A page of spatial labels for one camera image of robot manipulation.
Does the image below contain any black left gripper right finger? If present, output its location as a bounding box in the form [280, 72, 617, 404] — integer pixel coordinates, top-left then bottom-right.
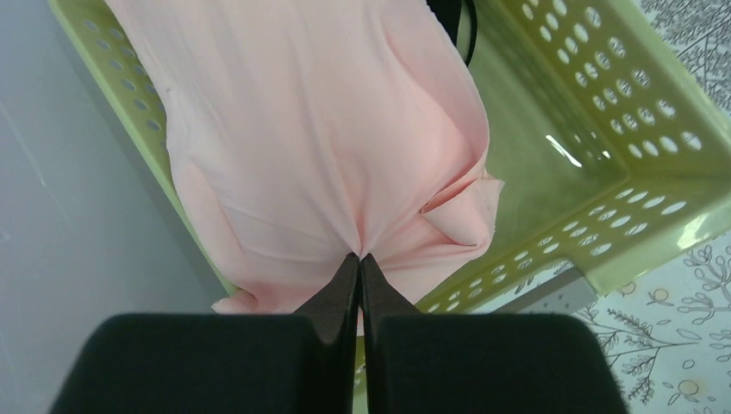
[359, 255, 627, 413]

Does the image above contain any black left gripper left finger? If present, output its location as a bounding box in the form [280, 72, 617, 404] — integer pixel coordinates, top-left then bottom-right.
[51, 254, 359, 413]

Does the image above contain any pink bra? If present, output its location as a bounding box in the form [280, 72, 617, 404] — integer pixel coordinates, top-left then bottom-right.
[109, 1, 503, 313]

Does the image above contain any black bra in basket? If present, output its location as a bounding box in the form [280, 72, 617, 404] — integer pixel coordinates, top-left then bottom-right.
[426, 0, 478, 66]

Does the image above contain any floral tablecloth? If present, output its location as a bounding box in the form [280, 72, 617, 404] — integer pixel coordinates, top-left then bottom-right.
[473, 0, 731, 414]

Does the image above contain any pale green plastic basket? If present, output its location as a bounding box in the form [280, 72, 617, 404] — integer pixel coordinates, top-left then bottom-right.
[48, 0, 731, 414]

